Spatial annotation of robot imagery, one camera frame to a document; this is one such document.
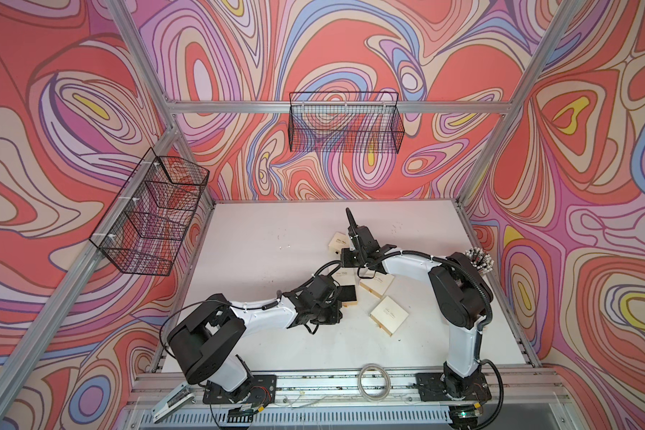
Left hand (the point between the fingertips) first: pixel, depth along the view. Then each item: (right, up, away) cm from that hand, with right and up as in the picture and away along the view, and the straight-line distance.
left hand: (347, 319), depth 84 cm
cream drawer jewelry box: (0, +11, +6) cm, 13 cm away
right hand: (0, +16, +13) cm, 21 cm away
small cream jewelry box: (-2, +24, +18) cm, 30 cm away
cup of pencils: (+42, +19, -2) cm, 46 cm away
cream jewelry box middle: (+11, +10, +7) cm, 17 cm away
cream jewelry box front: (+13, +1, 0) cm, 13 cm away
